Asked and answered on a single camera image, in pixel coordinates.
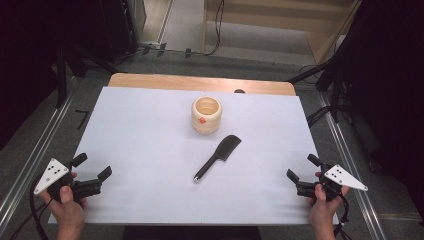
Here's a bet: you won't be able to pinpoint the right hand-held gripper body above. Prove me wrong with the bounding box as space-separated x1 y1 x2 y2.
295 163 369 202

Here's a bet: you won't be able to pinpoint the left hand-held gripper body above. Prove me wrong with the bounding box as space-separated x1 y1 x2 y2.
33 158 103 203

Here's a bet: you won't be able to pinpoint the black spatula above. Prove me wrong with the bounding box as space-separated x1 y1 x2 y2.
193 134 242 183

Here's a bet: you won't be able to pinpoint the cream ribbed cup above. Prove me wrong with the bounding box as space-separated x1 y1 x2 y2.
191 96 223 135

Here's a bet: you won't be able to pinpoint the person's left hand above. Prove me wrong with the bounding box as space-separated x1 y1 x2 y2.
39 172 88 240

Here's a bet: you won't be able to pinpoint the person's right hand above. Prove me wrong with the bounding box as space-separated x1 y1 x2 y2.
307 171 350 240

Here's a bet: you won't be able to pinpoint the white board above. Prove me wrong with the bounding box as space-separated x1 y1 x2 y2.
48 86 339 226

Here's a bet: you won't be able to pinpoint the black stand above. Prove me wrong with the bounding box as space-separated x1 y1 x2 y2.
54 39 118 108
288 49 348 123

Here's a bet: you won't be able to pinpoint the wooden table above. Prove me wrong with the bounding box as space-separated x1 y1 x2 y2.
108 72 297 97

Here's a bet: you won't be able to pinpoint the metal floor rail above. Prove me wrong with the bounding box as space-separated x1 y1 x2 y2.
0 74 79 231
318 91 389 240

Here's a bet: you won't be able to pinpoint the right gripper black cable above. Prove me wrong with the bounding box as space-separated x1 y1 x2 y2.
333 191 354 240

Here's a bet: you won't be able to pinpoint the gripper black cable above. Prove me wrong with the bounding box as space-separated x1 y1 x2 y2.
333 191 354 240
9 173 54 240

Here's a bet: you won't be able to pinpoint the black floor cables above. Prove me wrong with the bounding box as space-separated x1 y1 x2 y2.
298 63 338 129

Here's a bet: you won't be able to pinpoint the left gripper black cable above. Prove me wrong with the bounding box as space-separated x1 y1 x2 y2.
9 173 54 240

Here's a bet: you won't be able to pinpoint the black hanging cable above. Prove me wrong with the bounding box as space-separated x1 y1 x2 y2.
203 0 225 56

